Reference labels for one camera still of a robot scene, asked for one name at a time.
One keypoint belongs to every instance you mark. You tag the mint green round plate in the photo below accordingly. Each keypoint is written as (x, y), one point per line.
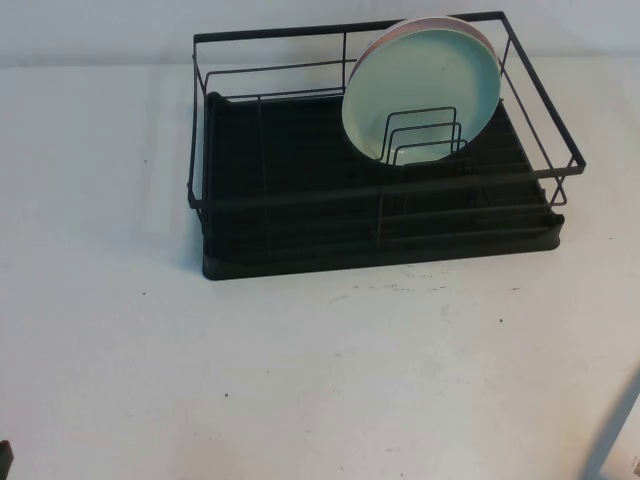
(425, 90)

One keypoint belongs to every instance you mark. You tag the black plastic drip tray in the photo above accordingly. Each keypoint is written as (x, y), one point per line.
(300, 140)

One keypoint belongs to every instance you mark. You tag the pink round plate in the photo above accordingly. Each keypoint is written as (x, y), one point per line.
(425, 22)

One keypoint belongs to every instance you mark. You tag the grey metal frame bar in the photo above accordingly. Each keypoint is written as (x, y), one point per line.
(607, 435)

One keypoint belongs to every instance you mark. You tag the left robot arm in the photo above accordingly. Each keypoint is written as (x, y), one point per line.
(4, 456)

